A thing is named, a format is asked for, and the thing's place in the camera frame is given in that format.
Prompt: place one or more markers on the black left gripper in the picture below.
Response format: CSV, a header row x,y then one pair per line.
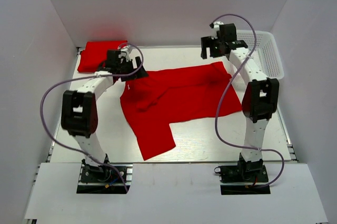
x,y
141,73

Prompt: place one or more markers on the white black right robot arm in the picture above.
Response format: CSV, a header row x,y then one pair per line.
x,y
259,102

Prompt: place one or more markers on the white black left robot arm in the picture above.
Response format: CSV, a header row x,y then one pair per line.
x,y
79,109

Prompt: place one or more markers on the white perforated plastic basket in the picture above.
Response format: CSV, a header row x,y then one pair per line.
x,y
265,60

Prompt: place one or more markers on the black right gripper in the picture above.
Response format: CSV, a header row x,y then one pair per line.
x,y
207,42

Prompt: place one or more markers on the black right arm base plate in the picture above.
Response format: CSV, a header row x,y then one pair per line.
x,y
233,183

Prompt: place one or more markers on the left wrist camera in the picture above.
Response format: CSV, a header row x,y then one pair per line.
x,y
118,59

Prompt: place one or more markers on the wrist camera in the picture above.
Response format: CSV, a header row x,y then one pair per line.
x,y
223,32
118,59

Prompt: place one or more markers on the folded red t shirt stack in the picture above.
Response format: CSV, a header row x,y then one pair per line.
x,y
95,53

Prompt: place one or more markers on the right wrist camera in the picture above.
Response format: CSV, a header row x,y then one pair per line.
x,y
223,32

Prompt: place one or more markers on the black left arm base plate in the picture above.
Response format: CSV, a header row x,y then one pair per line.
x,y
104,181

